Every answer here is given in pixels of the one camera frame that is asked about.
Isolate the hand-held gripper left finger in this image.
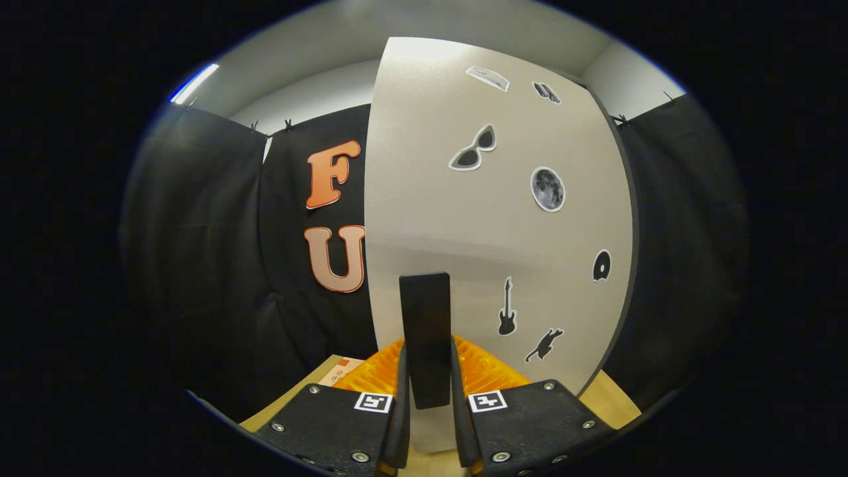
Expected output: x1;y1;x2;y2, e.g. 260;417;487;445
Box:
255;339;411;477

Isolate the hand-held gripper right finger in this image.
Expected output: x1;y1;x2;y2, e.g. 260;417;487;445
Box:
450;336;617;477

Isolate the black door handle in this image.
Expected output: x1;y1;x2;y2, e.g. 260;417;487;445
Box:
399;272;452;410

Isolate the beige cover book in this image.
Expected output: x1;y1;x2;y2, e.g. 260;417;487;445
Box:
318;356;365;388

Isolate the black backdrop cloth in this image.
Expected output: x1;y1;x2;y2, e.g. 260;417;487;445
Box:
119;93;749;425

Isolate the ceiling light strip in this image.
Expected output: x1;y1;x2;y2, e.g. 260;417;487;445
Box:
170;63;220;105

